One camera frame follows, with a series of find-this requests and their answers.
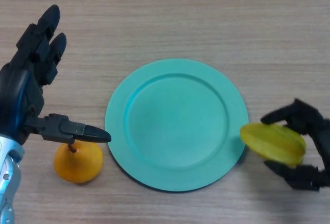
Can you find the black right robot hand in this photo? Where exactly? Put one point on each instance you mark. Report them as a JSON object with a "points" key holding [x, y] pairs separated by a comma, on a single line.
{"points": [[309, 121]]}

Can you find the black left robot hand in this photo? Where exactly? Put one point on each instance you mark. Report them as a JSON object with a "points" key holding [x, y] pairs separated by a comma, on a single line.
{"points": [[20, 100]]}

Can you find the yellow starfruit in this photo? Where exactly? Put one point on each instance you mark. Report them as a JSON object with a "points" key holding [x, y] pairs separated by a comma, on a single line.
{"points": [[273, 141]]}

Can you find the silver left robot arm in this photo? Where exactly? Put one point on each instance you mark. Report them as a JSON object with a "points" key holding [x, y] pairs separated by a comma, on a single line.
{"points": [[9, 180]]}

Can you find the teal round plate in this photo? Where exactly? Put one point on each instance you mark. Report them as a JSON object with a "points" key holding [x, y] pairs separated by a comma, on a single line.
{"points": [[178, 126]]}

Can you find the orange yellow pear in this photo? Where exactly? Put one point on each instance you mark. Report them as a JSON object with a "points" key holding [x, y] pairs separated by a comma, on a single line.
{"points": [[80, 164]]}

